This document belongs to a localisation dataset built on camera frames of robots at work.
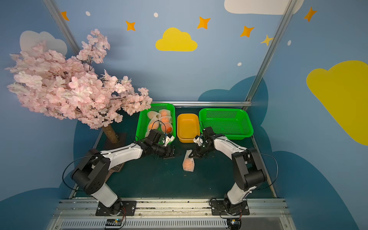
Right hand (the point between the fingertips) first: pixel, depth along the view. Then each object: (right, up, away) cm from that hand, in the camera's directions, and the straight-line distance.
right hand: (191, 155), depth 87 cm
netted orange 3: (-18, +23, +19) cm, 35 cm away
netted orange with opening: (-17, +16, +12) cm, 27 cm away
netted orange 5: (-2, -4, -5) cm, 7 cm away
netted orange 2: (-28, +19, +16) cm, 37 cm away
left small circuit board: (-41, -32, -14) cm, 54 cm away
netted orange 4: (-31, +13, +12) cm, 35 cm away
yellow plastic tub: (-2, +17, +22) cm, 28 cm away
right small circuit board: (+22, -32, -14) cm, 41 cm away
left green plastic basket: (-35, +22, +17) cm, 45 cm away
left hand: (-8, +2, -3) cm, 8 cm away
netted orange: (-20, +28, +23) cm, 41 cm away
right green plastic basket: (+35, +19, +25) cm, 47 cm away
